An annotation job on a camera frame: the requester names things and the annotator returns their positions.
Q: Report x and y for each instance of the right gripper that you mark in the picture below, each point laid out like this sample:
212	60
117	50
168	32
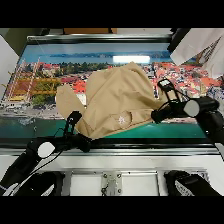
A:
160	115

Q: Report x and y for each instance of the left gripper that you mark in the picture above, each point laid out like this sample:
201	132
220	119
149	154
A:
83	142

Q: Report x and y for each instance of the beige long-sleeved shirt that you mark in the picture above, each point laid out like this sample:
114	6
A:
116	96

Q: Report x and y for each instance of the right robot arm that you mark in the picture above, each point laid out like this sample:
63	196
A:
209	121

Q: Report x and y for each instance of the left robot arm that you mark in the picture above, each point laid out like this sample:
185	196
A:
23	163

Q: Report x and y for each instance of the white garment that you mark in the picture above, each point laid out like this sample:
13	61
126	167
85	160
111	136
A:
203	43

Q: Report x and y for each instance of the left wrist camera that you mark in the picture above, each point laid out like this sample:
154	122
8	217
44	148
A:
71	121

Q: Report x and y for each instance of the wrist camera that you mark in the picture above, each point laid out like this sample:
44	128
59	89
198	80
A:
71	121
166	87

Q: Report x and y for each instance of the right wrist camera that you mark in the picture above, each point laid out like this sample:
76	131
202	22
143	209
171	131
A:
166	87

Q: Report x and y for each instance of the silver frame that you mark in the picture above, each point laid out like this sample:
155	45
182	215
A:
133	156

